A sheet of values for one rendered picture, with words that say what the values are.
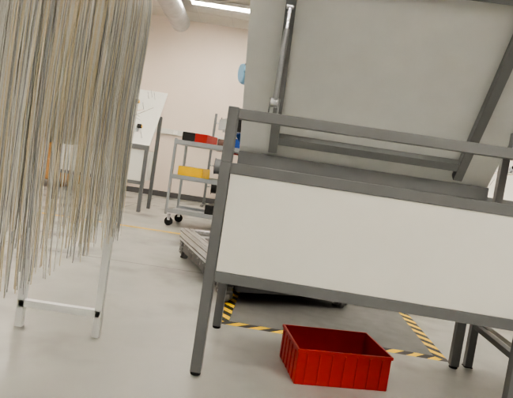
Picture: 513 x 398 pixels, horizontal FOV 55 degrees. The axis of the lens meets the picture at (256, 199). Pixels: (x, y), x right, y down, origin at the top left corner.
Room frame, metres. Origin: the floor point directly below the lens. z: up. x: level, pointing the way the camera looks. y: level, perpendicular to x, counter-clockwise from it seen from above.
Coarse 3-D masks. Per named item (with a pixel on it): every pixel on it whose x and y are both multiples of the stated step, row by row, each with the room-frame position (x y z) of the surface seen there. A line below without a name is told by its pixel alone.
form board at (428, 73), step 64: (256, 0) 1.97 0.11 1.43; (320, 0) 1.94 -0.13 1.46; (384, 0) 1.90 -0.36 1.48; (448, 0) 1.87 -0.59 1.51; (256, 64) 2.13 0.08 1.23; (320, 64) 2.09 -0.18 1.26; (384, 64) 2.05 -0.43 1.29; (448, 64) 2.02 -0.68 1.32; (256, 128) 2.32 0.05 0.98; (384, 128) 2.23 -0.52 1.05; (448, 128) 2.18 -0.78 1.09; (512, 128) 2.14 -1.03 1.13
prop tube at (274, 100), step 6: (288, 30) 1.87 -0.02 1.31; (282, 36) 1.87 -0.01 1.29; (288, 36) 1.87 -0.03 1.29; (282, 42) 1.86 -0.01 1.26; (282, 48) 1.85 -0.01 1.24; (282, 54) 1.84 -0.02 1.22; (282, 60) 1.84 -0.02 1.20; (282, 66) 1.83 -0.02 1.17; (282, 72) 1.84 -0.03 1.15; (276, 78) 1.82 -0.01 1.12; (276, 84) 1.81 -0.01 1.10; (276, 90) 1.81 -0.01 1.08; (276, 96) 1.80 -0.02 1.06; (270, 102) 1.79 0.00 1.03; (276, 102) 1.79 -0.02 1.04
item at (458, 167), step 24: (288, 0) 1.91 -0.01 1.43; (480, 0) 1.82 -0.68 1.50; (504, 0) 1.81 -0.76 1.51; (288, 48) 2.02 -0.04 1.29; (504, 72) 1.96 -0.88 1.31; (480, 120) 2.10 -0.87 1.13; (288, 144) 2.30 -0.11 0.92; (312, 144) 2.28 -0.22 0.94; (336, 144) 2.28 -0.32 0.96; (456, 168) 2.25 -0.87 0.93
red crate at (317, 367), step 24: (288, 336) 2.03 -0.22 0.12; (312, 336) 2.15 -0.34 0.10; (336, 336) 2.17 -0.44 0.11; (360, 336) 2.18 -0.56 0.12; (288, 360) 1.98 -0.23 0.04; (312, 360) 1.86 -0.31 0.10; (336, 360) 1.88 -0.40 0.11; (360, 360) 1.90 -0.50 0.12; (384, 360) 1.91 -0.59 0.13; (312, 384) 1.87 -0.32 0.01; (336, 384) 1.88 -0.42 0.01; (360, 384) 1.90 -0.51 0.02; (384, 384) 1.91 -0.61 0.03
